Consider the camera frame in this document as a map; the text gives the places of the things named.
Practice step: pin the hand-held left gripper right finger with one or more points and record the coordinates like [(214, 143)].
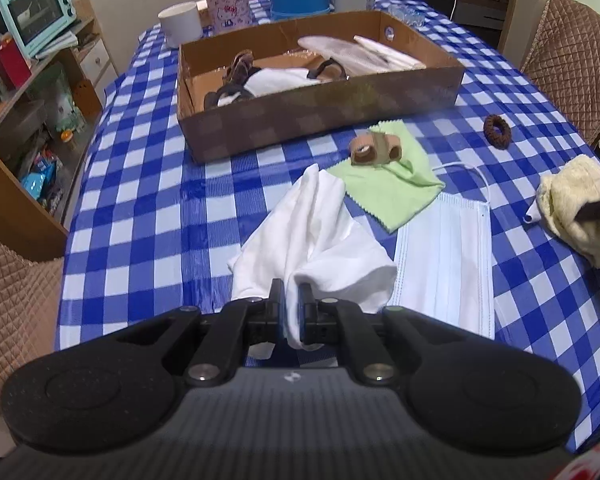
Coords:
[(306, 310)]

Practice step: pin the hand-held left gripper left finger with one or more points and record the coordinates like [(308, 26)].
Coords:
[(278, 310)]

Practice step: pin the pale yellow towel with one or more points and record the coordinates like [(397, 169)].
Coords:
[(570, 190)]

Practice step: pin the large white cloth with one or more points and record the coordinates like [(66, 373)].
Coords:
[(310, 225)]

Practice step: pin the light green cloth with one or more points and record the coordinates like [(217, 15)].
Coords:
[(390, 195)]

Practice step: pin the blue face mask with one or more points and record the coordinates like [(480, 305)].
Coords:
[(445, 260)]

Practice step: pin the brown cardboard box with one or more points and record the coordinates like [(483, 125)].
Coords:
[(305, 120)]

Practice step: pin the dark brown scrunchie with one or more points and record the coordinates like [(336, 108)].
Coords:
[(489, 132)]

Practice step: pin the brown quilted chair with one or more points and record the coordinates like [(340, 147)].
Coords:
[(15, 320), (575, 60)]

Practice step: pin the tan elastic band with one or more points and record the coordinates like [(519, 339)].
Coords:
[(375, 152)]

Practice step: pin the blue white checked tablecloth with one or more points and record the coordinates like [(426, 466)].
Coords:
[(140, 200)]

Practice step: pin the striped brown scrunchie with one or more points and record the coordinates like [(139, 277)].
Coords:
[(240, 66)]

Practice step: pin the folded white cloth strip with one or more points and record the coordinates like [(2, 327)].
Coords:
[(400, 60)]

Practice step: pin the small orange toy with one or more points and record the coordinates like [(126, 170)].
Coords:
[(67, 139)]

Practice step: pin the clear plastic packet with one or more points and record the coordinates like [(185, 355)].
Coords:
[(407, 17)]

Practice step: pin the blue packet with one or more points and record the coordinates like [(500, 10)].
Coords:
[(36, 182)]

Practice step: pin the wooden shelf unit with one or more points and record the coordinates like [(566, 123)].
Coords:
[(10, 210)]

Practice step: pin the green white bag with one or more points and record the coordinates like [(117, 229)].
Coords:
[(65, 100)]

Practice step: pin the white mug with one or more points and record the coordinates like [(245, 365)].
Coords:
[(180, 25)]

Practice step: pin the small beige box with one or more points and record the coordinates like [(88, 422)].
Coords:
[(204, 14)]

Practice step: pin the stack of papers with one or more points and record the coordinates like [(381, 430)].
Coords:
[(60, 45)]

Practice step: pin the red box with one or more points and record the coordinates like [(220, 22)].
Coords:
[(11, 65)]

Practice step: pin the teal toaster oven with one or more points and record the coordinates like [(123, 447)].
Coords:
[(35, 12)]

